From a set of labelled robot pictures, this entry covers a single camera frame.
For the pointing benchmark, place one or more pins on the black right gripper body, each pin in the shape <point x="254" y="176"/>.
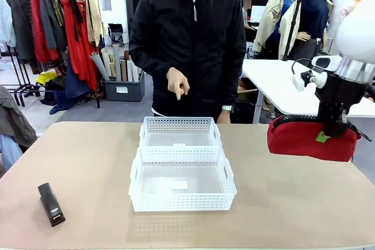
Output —
<point x="337" y="92"/>

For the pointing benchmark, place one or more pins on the black green-tipped right gripper finger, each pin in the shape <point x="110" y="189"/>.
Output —
<point x="325" y="133"/>
<point x="341" y="129"/>

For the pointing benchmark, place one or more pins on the red zip pouch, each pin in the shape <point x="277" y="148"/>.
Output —
<point x="296" y="141"/>

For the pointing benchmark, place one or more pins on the black stapler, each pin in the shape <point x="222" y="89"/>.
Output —
<point x="49" y="203"/>

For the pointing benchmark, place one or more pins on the person's left forearm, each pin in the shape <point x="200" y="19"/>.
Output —
<point x="233" y="86"/>

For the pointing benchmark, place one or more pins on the person's right forearm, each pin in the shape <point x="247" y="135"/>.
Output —
<point x="149" y="62"/>

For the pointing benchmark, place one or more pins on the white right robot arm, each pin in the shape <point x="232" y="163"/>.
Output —
<point x="356" y="33"/>

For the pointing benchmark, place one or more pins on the person's left hand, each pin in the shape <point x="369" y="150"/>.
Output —
<point x="225" y="117"/>

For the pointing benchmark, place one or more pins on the person's right hand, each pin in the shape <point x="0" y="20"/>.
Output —
<point x="177" y="83"/>

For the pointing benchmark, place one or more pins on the white table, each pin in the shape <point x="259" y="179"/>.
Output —
<point x="278" y="86"/>

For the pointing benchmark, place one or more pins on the black tripod pole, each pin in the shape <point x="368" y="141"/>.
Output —
<point x="293" y="27"/>

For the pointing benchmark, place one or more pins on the mannequin in navy top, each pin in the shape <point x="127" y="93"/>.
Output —
<point x="315" y="15"/>

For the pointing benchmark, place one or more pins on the mannequin in beige coat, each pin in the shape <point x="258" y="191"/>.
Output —
<point x="269" y="24"/>

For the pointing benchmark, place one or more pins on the silver wristwatch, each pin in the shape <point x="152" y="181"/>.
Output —
<point x="227" y="108"/>

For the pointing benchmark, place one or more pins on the white monitor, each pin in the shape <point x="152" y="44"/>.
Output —
<point x="257" y="13"/>

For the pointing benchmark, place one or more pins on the seated person in grey shirt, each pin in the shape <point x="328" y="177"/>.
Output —
<point x="245" y="13"/>

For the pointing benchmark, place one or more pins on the white perforated plastic basket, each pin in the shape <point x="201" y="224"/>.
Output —
<point x="180" y="125"/>
<point x="181" y="201"/>

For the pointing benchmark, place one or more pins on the person in black jacket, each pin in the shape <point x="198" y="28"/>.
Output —
<point x="190" y="42"/>

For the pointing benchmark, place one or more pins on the white roll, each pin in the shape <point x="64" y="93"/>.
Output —
<point x="133" y="71"/>

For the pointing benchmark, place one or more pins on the grey storage bin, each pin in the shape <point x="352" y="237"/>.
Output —
<point x="124" y="90"/>

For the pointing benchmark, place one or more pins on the brown roll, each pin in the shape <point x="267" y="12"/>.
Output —
<point x="125" y="68"/>

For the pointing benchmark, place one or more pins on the tall grey roll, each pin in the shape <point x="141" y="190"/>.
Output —
<point x="116" y="62"/>

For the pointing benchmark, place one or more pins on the black chair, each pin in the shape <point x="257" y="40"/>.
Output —
<point x="115" y="34"/>

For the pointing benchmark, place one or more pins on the grey paper roll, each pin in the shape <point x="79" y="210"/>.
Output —
<point x="99" y="64"/>

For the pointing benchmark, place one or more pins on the beige garment on hanger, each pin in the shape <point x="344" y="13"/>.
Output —
<point x="94" y="18"/>

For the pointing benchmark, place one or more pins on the navy garment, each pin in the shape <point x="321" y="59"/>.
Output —
<point x="74" y="80"/>

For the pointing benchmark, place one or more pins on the red dress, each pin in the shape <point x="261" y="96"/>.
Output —
<point x="79" y="51"/>

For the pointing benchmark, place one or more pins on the black scarf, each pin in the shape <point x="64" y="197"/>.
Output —
<point x="76" y="13"/>

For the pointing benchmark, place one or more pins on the yellow cloth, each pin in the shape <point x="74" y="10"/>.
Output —
<point x="47" y="78"/>

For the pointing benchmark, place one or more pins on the grey jacket on hanger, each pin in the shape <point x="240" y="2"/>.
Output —
<point x="51" y="21"/>

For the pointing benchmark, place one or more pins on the red jacket on hanger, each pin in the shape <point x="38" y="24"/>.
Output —
<point x="36" y="27"/>

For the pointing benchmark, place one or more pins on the grey-brown jacket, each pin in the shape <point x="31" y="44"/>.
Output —
<point x="14" y="118"/>

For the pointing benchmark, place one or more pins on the light blue cloth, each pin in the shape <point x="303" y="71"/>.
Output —
<point x="8" y="152"/>

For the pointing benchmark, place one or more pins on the dark grey garment on hanger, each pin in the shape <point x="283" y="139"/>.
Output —
<point x="22" y="27"/>

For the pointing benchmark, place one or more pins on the light blue garment on hanger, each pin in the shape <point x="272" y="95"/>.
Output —
<point x="6" y="18"/>

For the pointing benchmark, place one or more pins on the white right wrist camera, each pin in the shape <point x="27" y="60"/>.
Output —
<point x="304" y="80"/>

